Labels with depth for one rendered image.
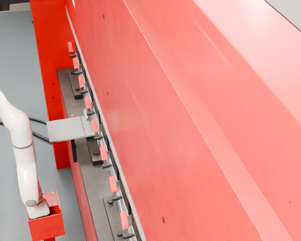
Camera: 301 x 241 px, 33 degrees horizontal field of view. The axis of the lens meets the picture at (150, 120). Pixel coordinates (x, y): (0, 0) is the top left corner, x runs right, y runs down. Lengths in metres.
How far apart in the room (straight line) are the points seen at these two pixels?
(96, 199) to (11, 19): 4.26
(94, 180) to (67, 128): 0.33
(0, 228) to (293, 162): 3.19
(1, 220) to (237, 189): 3.01
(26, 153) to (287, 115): 1.78
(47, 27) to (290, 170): 2.87
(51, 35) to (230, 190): 2.67
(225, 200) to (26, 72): 4.53
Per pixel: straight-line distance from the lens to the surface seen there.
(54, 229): 2.57
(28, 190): 2.28
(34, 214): 2.51
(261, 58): 0.61
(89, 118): 2.67
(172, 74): 1.04
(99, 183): 2.52
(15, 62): 5.46
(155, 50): 1.13
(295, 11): 0.75
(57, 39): 3.37
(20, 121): 2.14
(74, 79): 3.28
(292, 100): 0.54
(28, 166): 2.27
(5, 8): 3.85
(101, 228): 2.32
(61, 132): 2.67
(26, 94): 4.90
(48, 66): 3.45
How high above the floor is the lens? 2.59
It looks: 36 degrees down
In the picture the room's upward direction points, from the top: 1 degrees counter-clockwise
